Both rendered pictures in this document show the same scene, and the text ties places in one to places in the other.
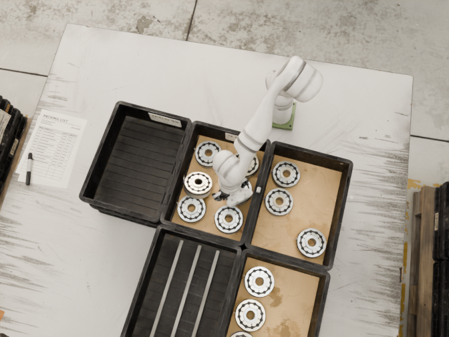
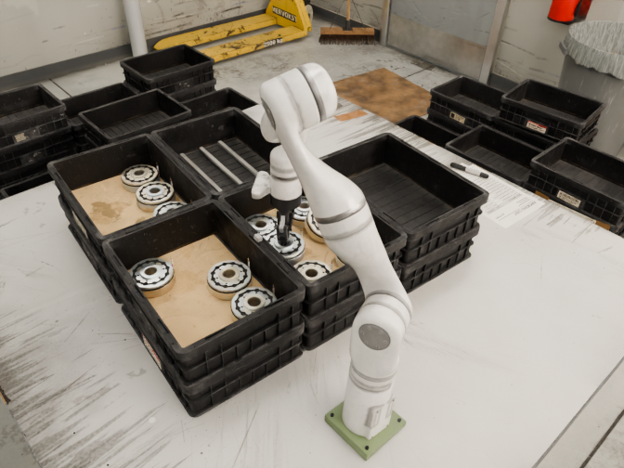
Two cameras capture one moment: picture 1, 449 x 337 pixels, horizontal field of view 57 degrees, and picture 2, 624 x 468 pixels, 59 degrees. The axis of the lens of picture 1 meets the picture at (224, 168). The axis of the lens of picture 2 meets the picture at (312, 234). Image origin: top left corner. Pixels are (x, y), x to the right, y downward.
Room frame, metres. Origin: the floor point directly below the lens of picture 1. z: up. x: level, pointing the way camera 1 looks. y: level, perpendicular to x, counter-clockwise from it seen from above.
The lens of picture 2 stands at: (0.99, -0.86, 1.76)
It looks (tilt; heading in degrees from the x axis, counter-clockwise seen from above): 40 degrees down; 123
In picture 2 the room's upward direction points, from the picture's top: 2 degrees clockwise
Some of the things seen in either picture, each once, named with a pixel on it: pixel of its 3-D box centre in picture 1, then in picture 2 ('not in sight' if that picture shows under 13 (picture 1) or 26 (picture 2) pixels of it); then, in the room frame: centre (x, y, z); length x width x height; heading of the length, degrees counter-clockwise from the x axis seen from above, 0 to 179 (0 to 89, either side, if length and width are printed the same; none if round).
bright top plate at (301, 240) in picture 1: (311, 242); (150, 273); (0.18, -0.29, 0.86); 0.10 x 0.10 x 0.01
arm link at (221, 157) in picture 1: (227, 169); (290, 142); (0.38, -0.01, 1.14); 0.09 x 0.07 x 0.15; 42
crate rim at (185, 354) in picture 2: (300, 203); (200, 268); (0.31, -0.25, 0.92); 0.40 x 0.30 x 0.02; 161
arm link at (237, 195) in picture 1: (232, 185); (278, 178); (0.35, -0.02, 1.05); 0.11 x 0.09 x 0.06; 27
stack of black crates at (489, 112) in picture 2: not in sight; (470, 123); (0.23, 1.88, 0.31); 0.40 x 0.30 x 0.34; 166
